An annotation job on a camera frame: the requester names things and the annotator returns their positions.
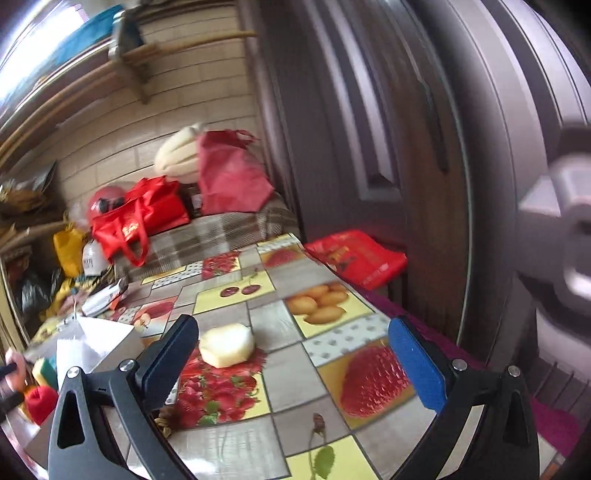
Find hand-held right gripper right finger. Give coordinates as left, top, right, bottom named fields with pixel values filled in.
left=388, top=316, right=541, bottom=480

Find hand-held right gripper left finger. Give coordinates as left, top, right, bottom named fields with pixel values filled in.
left=48, top=314, right=200, bottom=480

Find round cream sponge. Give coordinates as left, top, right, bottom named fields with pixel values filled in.
left=198, top=323, right=256, bottom=369

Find white cardboard box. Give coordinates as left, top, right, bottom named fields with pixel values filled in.
left=23, top=316, right=145, bottom=462

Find person's left hand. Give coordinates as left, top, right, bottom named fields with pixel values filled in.
left=4, top=350, right=27, bottom=394

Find red apple plush toy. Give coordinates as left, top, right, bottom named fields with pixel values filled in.
left=24, top=385, right=60, bottom=425

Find yellow green scouring sponge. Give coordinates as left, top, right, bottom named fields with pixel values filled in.
left=31, top=357, right=60, bottom=391

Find white power bank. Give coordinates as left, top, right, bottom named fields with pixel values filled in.
left=81, top=279, right=130, bottom=317

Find black plastic bag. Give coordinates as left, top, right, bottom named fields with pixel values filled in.
left=14, top=272, right=51, bottom=319

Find red printed bag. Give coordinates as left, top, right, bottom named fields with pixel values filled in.
left=305, top=229, right=409, bottom=291

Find fruit print tablecloth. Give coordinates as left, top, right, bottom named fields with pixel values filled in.
left=18, top=233, right=490, bottom=480

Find white helmet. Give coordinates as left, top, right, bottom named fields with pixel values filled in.
left=82, top=240, right=114, bottom=277

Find plaid cloth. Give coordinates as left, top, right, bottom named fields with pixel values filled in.
left=113, top=196, right=298, bottom=282

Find red tote bag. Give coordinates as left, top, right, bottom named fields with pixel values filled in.
left=90, top=176, right=191, bottom=267

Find yellow shopping bag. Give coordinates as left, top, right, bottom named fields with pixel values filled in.
left=53, top=224, right=88, bottom=278

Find wooden shelf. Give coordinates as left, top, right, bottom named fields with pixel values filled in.
left=0, top=219, right=70, bottom=252

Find pink helmet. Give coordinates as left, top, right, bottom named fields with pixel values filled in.
left=88, top=184, right=134, bottom=217

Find red nonwoven bag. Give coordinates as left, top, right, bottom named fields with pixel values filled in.
left=196, top=129, right=275, bottom=216

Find cream foam sheet stack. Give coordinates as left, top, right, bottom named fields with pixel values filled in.
left=154, top=121, right=206, bottom=183

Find brown paper bags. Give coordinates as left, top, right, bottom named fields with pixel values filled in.
left=0, top=161, right=61, bottom=217

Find brown panelled door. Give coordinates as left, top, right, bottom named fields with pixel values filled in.
left=240, top=0, right=591, bottom=416

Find grey door lever handle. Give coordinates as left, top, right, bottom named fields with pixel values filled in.
left=517, top=124, right=591, bottom=315

